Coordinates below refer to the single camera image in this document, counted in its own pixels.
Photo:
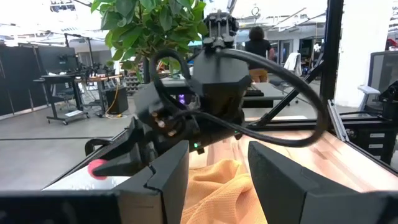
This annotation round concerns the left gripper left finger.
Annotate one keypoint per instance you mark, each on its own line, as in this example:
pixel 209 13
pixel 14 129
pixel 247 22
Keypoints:
pixel 168 193

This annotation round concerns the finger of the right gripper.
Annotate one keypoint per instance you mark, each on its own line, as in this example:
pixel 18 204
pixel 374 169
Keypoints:
pixel 133 140
pixel 127 168

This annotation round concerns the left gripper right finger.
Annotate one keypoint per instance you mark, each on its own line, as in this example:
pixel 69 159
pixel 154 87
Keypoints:
pixel 273 186

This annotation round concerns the small pink toy produce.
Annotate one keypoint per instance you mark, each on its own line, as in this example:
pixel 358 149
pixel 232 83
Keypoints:
pixel 96 161

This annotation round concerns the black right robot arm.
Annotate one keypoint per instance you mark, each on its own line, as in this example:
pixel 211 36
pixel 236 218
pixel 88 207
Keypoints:
pixel 217 71

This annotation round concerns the black box on floor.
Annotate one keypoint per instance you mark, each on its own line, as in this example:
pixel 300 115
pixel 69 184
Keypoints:
pixel 117 101

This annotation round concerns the orange cloth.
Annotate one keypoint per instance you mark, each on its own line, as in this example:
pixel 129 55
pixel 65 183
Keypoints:
pixel 217 193

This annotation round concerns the white perforated plastic basket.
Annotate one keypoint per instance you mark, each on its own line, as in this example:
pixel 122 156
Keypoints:
pixel 74 182

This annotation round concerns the black wheeled desk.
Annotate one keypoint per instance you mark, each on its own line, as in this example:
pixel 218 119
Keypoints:
pixel 62 77

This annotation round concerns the black controller box with labels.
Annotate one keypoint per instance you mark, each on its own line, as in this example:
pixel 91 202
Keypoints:
pixel 373 152

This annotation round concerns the person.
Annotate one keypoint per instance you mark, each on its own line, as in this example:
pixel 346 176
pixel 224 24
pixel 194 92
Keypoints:
pixel 258 46

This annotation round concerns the green leafy plant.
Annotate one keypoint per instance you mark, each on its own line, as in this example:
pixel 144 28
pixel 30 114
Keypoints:
pixel 146 21

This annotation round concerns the chair with white jacket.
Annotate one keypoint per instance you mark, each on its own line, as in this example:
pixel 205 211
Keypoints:
pixel 293 63

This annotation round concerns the black partition panels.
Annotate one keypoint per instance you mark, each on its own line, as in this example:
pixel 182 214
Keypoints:
pixel 21 81

